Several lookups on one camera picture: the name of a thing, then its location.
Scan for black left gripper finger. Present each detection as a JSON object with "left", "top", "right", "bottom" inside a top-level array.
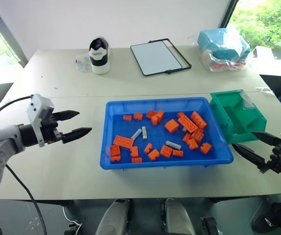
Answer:
[
  {"left": 62, "top": 127, "right": 93, "bottom": 144},
  {"left": 53, "top": 110, "right": 80, "bottom": 121}
]

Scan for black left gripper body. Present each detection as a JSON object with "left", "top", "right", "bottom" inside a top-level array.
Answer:
[{"left": 42, "top": 112, "right": 64, "bottom": 145}]

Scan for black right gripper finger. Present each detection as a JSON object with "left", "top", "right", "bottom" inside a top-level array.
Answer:
[
  {"left": 251, "top": 131, "right": 281, "bottom": 148},
  {"left": 231, "top": 143, "right": 270, "bottom": 173}
]

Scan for green plastic bin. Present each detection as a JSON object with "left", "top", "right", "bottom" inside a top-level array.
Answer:
[{"left": 209, "top": 89, "right": 268, "bottom": 144}]

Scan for flat orange building plate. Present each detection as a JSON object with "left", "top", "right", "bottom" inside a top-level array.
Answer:
[{"left": 113, "top": 135, "right": 135, "bottom": 149}]

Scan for clear plastic container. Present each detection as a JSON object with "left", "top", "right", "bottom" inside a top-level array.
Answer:
[{"left": 75, "top": 54, "right": 93, "bottom": 72}]

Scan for orange plastic building brick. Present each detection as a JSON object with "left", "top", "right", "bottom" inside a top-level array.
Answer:
[
  {"left": 191, "top": 128, "right": 205, "bottom": 143},
  {"left": 160, "top": 144, "right": 173, "bottom": 158}
]

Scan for black shoe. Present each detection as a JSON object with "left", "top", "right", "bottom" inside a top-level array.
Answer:
[{"left": 251, "top": 200, "right": 281, "bottom": 234}]

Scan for black and white sneaker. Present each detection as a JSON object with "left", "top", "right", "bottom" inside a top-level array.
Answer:
[{"left": 89, "top": 37, "right": 111, "bottom": 75}]

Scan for long flat orange plate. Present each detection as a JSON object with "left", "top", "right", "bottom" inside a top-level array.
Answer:
[{"left": 177, "top": 115, "right": 199, "bottom": 134}]

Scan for blue plastic tray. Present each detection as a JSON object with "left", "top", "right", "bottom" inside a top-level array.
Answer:
[{"left": 99, "top": 96, "right": 234, "bottom": 171}]

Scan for grey rounded robot leg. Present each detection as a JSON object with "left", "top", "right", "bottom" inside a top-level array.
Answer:
[
  {"left": 94, "top": 198, "right": 132, "bottom": 235},
  {"left": 163, "top": 197, "right": 196, "bottom": 235}
]

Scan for plastic bag with teal cloth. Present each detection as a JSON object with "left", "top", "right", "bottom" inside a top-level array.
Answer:
[{"left": 187, "top": 26, "right": 255, "bottom": 72}]

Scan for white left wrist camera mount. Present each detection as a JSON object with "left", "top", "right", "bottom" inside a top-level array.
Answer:
[{"left": 27, "top": 94, "right": 55, "bottom": 148}]

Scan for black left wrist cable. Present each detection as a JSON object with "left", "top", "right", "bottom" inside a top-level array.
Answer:
[{"left": 0, "top": 95, "right": 32, "bottom": 130}]

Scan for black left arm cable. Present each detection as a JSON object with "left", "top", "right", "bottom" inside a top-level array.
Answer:
[{"left": 5, "top": 164, "right": 48, "bottom": 235}]

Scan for thin white floor cable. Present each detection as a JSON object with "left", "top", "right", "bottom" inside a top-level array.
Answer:
[{"left": 61, "top": 206, "right": 83, "bottom": 228}]

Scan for dark window frame post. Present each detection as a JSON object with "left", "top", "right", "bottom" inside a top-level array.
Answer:
[
  {"left": 0, "top": 0, "right": 29, "bottom": 67},
  {"left": 219, "top": 0, "right": 239, "bottom": 29}
]

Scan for white board with black frame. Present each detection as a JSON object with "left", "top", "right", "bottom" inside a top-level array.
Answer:
[{"left": 130, "top": 41, "right": 183, "bottom": 77}]

